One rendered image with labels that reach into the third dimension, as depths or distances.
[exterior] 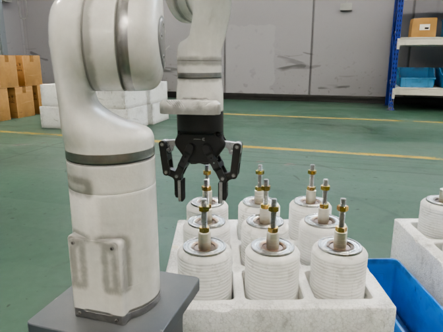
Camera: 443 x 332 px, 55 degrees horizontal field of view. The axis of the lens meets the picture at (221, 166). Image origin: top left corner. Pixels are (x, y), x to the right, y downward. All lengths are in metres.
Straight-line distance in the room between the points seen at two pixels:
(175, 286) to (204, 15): 0.37
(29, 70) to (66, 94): 4.36
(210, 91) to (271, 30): 5.36
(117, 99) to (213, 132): 2.81
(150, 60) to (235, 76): 5.71
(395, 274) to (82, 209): 0.80
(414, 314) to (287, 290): 0.35
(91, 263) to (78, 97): 0.17
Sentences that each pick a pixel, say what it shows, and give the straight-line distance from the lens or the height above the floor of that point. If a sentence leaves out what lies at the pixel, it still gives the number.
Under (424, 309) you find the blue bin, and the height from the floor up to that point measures 0.08.
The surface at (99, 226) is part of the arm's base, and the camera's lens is 0.44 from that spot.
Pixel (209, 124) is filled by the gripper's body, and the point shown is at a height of 0.47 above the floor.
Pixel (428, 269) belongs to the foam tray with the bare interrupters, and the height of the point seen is 0.14.
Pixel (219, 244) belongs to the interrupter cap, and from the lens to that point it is 0.76.
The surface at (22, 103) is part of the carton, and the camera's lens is 4.65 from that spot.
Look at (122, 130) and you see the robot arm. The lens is 0.43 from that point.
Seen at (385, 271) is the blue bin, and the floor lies 0.09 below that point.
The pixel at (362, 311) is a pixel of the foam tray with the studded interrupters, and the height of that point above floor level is 0.17.
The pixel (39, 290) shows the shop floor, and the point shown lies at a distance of 1.21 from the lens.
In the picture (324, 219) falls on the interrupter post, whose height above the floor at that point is 0.26.
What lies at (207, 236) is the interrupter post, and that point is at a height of 0.28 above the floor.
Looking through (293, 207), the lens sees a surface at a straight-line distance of 0.97.
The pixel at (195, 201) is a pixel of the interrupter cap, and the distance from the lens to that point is 0.97.
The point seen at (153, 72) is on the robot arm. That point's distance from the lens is 0.41.
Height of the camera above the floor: 0.57
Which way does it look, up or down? 14 degrees down
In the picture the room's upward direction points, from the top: straight up
